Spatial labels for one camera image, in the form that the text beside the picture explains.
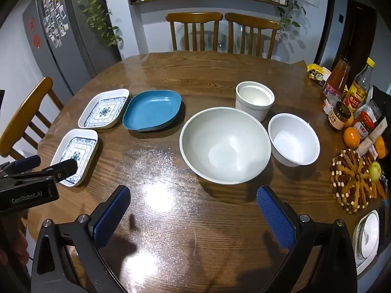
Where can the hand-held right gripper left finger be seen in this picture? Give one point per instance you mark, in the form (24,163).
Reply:
(111,216)

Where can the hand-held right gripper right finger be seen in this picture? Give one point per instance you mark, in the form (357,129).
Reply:
(275,219)

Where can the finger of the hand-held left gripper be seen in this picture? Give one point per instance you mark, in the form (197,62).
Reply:
(65,168)
(27,162)

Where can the blue patterned square plate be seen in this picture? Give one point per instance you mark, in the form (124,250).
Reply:
(76,152)
(104,110)

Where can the white round bowl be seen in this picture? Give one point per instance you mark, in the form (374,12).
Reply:
(294,140)

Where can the large grey bowl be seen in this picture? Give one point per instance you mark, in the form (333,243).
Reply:
(224,146)

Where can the plain blue plate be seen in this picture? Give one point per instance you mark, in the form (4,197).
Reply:
(152,110)

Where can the wooden slat-back chair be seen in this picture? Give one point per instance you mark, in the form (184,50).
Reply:
(27,110)
(252,21)
(194,18)

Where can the wooden bead trivet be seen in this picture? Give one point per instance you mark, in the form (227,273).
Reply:
(349,183)

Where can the white rimmed dish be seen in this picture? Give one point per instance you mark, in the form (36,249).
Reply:
(368,238)

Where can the green apple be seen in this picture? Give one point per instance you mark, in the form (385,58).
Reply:
(375,171)

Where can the brown sauce jar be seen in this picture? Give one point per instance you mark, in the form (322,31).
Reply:
(338,117)

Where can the grey refrigerator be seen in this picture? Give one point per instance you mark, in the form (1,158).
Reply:
(79,45)

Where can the white tube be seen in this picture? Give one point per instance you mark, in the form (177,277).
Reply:
(369,140)

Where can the white straight-sided ramekin bowl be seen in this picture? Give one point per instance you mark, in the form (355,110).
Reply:
(253,97)

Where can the small white-lidded jar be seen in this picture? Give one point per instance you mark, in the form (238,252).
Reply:
(329,103)

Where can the red-lidded jar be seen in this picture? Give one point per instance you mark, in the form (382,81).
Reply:
(366,123)

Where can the cluster of fridge photos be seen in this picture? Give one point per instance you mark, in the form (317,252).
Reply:
(55,15)

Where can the yellow snack packet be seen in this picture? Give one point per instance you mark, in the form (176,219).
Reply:
(317,73)

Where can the orange sauce bottle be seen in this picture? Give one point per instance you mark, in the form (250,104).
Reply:
(336,79)

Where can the yellow-capped clear bottle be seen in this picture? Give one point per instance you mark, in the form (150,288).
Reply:
(359,88)

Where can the black bag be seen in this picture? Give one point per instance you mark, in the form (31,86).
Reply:
(381,97)

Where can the trailing ivy plant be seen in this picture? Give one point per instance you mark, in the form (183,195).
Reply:
(94,6)

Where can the dark wooden door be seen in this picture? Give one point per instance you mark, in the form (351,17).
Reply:
(357,36)

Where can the small-leaved hanging plant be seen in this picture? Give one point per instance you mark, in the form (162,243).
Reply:
(290,15)

